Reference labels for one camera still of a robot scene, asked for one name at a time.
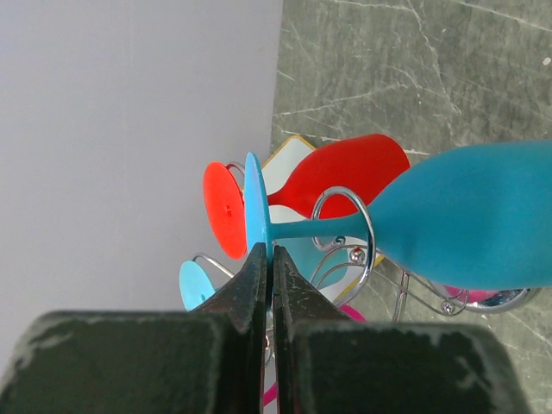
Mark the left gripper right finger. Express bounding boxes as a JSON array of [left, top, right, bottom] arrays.
[[272, 244, 531, 414]]

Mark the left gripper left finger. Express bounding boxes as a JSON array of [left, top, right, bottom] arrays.
[[1, 244, 267, 413]]

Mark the blue wine glass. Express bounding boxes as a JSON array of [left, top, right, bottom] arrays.
[[244, 140, 551, 291], [179, 237, 366, 311]]

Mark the chrome wine glass rack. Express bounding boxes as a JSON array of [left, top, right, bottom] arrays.
[[189, 161, 544, 376]]

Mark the magenta plastic wine glass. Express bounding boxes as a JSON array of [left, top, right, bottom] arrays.
[[262, 284, 501, 414]]

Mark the red plastic wine glass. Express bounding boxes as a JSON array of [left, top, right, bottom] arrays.
[[203, 134, 411, 260]]

